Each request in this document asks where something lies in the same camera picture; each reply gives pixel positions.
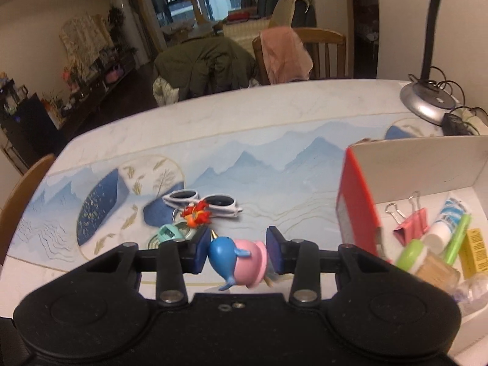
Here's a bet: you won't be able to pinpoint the toothpick jar green lid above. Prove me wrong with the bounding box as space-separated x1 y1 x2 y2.
395 239 461 294

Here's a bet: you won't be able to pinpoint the mint correction tape dispenser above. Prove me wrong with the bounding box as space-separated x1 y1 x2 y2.
156 221 194 243

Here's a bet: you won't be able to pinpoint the yellow small box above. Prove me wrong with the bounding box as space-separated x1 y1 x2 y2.
458 228 488 279

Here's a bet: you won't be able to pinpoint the red figurine keychain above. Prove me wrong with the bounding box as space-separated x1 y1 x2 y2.
181 200 212 229

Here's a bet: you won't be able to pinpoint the pink cloth on chair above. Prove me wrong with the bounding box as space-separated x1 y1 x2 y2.
260 27 314 85

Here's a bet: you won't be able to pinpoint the black power adapter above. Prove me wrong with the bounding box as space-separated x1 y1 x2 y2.
441 113 475 136

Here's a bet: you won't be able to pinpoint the silver desk lamp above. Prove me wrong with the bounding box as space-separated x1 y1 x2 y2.
400 0 460 127

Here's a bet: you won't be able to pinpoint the red white cardboard box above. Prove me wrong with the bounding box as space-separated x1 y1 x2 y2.
326 135 487 365

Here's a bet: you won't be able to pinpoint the blue pink whale toy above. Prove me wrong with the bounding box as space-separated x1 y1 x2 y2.
208 236 268 291

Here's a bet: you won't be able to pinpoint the dark tv cabinet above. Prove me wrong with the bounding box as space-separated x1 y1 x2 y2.
1 52 136 168

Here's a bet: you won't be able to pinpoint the blue mountain table mat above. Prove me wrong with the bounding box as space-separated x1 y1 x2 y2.
8 114 440 271

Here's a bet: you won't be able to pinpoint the wooden chair pink cloth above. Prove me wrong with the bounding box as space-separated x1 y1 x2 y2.
252 27 346 85

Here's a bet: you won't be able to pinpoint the white sunglasses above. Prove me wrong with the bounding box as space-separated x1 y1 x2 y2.
162 189 242 218

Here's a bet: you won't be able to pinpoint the pink binder clip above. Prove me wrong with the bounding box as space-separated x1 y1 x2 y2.
385 191 429 246

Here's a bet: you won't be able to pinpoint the green pen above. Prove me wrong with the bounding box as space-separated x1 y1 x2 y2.
444 214 472 265

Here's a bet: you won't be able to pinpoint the olive green jacket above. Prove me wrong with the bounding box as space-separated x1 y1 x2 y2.
153 36 258 102

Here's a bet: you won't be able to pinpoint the blue white cream tube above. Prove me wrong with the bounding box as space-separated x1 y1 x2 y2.
422 193 471 254

